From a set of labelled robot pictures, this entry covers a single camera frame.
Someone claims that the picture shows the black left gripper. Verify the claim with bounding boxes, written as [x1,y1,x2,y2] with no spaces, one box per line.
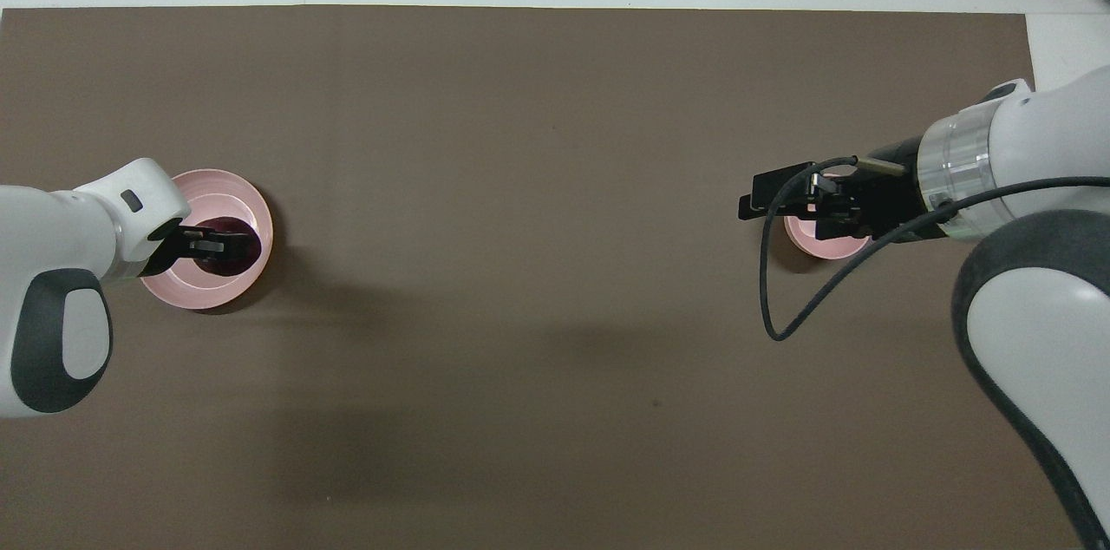
[139,217,260,278]

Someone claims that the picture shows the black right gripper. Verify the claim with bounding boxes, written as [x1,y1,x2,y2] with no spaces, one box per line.
[738,137,925,241]

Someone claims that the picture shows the dark red apple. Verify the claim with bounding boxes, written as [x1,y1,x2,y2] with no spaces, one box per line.
[193,217,264,278]

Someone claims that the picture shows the pink plate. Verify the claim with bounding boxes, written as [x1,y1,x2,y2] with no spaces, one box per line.
[139,168,274,311]

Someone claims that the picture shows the brown table mat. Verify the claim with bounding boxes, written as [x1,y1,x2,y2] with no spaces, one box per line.
[0,5,1081,550]

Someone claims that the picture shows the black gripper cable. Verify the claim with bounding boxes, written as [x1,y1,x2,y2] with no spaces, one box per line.
[759,155,1110,342]

